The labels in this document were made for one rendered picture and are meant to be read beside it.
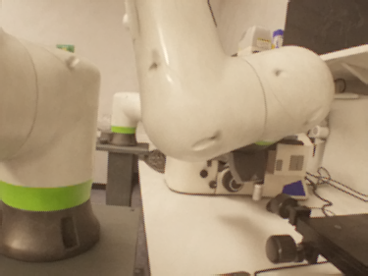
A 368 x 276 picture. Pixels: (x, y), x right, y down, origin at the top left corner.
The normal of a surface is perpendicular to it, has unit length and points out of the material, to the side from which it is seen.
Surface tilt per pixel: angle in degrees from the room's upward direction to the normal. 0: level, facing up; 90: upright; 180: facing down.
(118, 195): 90
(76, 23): 90
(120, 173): 90
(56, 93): 83
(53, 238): 66
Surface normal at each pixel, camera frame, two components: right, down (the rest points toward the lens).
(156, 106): -0.58, 0.04
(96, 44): 0.19, 0.12
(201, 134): 0.16, 0.49
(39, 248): 0.35, -0.40
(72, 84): 0.97, 0.01
